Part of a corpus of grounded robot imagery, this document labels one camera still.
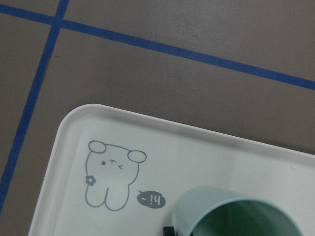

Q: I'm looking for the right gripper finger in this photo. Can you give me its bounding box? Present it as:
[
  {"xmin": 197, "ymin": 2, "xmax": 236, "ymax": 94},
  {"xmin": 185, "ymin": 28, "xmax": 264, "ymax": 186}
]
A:
[{"xmin": 163, "ymin": 226, "xmax": 176, "ymax": 236}]

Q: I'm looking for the light green cup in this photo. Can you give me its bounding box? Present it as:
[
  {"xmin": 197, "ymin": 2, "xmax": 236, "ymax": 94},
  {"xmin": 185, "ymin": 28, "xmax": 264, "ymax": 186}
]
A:
[{"xmin": 171, "ymin": 186, "xmax": 303, "ymax": 236}]

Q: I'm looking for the cream rabbit tray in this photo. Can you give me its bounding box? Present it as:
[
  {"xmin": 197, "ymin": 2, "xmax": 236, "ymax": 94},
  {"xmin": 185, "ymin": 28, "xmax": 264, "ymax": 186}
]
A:
[{"xmin": 29, "ymin": 104, "xmax": 315, "ymax": 236}]

